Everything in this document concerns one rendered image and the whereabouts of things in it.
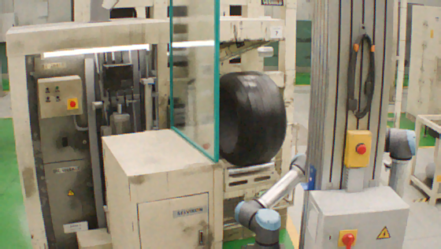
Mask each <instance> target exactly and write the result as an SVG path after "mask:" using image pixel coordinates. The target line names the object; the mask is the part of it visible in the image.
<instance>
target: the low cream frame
mask: <svg viewBox="0 0 441 249"><path fill-rule="evenodd" d="M432 121H438V124H435V123H433V122H432ZM421 122H423V123H424V124H426V125H427V126H428V133H430V134H431V135H432V136H434V137H436V139H435V148H434V157H433V162H429V163H428V164H427V165H426V167H425V173H414V172H415V167H416V162H417V152H418V146H419V140H420V130H421ZM414 132H415V135H416V155H414V156H413V158H412V160H411V163H410V168H409V179H408V185H413V182H414V183H415V184H416V185H418V186H419V188H421V189H422V190H424V192H425V193H427V194H428V195H429V196H430V197H431V198H430V202H429V204H430V206H434V205H435V199H436V198H441V114H440V115H417V119H416V124H415V130H414Z"/></svg>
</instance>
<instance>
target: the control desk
mask: <svg viewBox="0 0 441 249"><path fill-rule="evenodd" d="M102 150H103V155H104V166H105V178H106V194H107V199H108V209H109V219H110V231H111V236H112V241H113V249H222V242H223V241H222V239H223V171H224V163H223V162H222V161H221V160H220V159H219V162H213V161H212V160H211V159H210V158H208V157H207V156H205V155H204V154H203V153H202V152H201V151H200V150H198V149H197V148H196V147H194V146H193V145H192V144H190V143H189V142H187V141H186V140H185V139H184V138H183V137H182V136H180V135H179V134H178V133H176V132H175V131H174V130H172V129H171V128H170V130H168V129H165V130H157V131H152V132H139V133H132V134H126V135H119V136H107V137H102Z"/></svg>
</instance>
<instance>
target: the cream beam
mask: <svg viewBox="0 0 441 249"><path fill-rule="evenodd" d="M271 26H283V28H282V37H280V38H271ZM284 27H285V21H284V20H277V19H268V18H220V43H225V42H245V41H256V42H264V41H284Z"/></svg>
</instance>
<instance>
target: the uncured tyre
mask: <svg viewBox="0 0 441 249"><path fill-rule="evenodd" d="M286 134H287V108H286V105H285V101H284V97H283V95H282V93H281V90H280V89H279V87H278V86H277V84H276V83H275V82H274V81H273V79H272V78H271V77H270V76H269V75H267V74H266V73H264V72H260V71H256V70H254V71H243V72H229V73H226V74H224V75H223V76H221V77H220V105H219V154H220V156H221V157H222V158H224V159H225V160H226V161H227V162H229V163H230V164H232V165H238V166H242V165H251V164H257V163H262V162H267V161H269V160H271V159H273V158H275V157H276V156H277V155H278V153H279V152H280V149H281V147H282V146H283V144H284V141H285V138H286Z"/></svg>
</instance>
